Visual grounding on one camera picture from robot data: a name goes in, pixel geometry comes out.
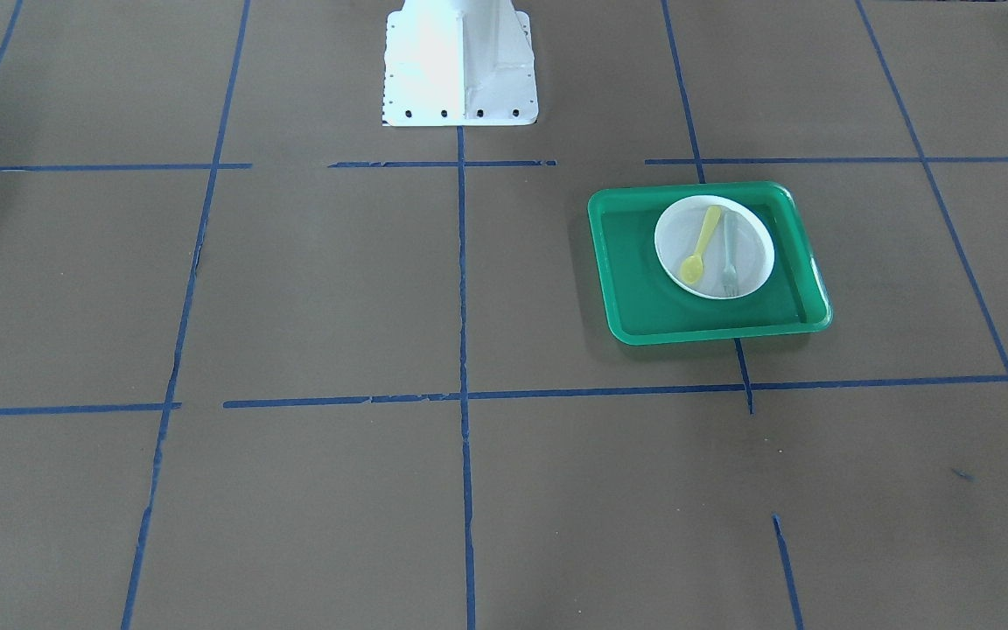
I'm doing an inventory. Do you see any yellow plastic spoon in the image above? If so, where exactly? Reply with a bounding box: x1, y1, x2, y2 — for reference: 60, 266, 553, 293
679, 205, 725, 286

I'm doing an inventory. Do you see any green plastic tray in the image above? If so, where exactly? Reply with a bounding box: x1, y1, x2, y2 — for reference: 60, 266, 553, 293
588, 182, 833, 346

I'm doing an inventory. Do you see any white round plate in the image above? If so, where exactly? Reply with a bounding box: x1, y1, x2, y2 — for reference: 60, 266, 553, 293
653, 195, 775, 300

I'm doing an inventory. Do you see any grey plastic fork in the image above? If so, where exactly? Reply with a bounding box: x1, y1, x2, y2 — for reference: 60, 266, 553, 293
721, 210, 739, 298

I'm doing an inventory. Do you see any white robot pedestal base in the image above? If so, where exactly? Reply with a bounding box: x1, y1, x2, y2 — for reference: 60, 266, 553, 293
381, 1, 539, 128

